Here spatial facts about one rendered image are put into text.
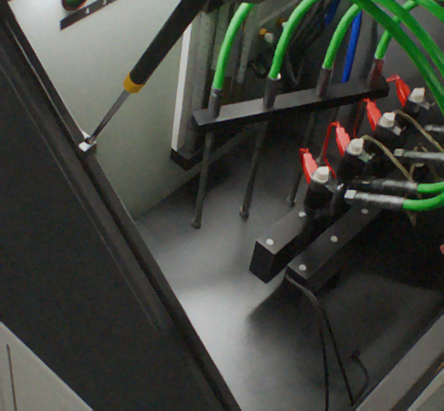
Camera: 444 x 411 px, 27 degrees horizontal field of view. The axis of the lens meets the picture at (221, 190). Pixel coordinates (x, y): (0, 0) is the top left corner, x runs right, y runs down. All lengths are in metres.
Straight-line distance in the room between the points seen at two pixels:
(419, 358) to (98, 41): 0.63
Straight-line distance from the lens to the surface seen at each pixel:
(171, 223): 1.57
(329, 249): 1.39
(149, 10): 1.24
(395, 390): 1.32
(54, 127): 1.01
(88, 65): 1.21
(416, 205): 1.18
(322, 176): 1.26
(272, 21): 1.53
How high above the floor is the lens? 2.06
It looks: 49 degrees down
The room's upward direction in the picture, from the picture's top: 10 degrees clockwise
